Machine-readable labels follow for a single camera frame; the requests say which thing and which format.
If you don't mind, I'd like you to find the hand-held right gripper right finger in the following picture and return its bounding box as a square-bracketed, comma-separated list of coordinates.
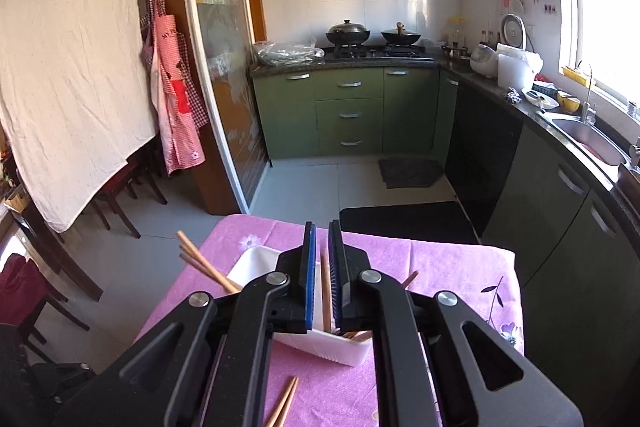
[326, 220, 585, 427]

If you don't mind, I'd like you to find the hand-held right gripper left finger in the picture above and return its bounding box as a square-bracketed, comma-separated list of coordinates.
[55, 222, 318, 427]

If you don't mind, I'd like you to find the white plastic utensil holder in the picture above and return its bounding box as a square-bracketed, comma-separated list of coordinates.
[227, 246, 376, 367]

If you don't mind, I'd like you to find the black floor mat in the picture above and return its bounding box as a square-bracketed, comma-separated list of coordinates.
[340, 202, 481, 246]

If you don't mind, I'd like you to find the pink floral tablecloth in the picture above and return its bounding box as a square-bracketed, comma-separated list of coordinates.
[132, 213, 525, 427]

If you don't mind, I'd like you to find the grey floor mat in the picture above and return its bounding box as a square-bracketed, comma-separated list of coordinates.
[378, 158, 445, 189]

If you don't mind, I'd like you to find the green base cabinet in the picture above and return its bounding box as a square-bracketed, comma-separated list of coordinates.
[251, 66, 459, 160]

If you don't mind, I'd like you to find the dark wooden chair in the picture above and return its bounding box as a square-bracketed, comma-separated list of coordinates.
[94, 156, 169, 239]

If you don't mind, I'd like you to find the sliding glass door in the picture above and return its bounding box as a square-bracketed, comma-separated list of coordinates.
[179, 0, 272, 216]

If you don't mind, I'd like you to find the dark kitchen counter cabinet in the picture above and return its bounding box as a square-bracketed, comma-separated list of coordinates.
[444, 71, 640, 323]

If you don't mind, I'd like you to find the red checkered apron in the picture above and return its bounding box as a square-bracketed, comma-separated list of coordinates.
[139, 0, 210, 176]

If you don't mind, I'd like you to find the clear plastic bag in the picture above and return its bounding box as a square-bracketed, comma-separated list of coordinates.
[252, 41, 326, 67]

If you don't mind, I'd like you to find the black gas stove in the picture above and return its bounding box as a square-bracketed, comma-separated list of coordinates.
[322, 44, 435, 60]

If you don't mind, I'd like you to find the black wok with lid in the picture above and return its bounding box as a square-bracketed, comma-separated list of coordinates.
[326, 20, 372, 48]

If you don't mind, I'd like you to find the white rice cooker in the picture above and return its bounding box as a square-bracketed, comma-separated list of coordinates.
[470, 13, 527, 78]

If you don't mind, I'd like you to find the white bowl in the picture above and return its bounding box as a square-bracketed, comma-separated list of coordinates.
[522, 87, 559, 110]

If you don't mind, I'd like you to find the steel sink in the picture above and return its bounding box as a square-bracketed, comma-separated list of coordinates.
[550, 112, 632, 166]

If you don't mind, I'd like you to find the red cushioned chair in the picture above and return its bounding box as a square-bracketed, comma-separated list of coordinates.
[0, 253, 92, 348]

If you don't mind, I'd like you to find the steel faucet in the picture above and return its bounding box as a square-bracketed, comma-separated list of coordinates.
[579, 62, 599, 126]

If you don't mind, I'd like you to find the yellow windowsill rack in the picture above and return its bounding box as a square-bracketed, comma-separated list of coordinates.
[562, 66, 594, 84]

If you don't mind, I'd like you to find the white hanging cloth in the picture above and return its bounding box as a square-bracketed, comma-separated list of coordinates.
[0, 0, 159, 233]

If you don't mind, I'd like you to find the window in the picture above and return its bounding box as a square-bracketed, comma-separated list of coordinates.
[542, 0, 640, 124]

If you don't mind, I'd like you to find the black wok with wooden handle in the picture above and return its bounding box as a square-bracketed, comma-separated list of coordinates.
[381, 22, 424, 47]

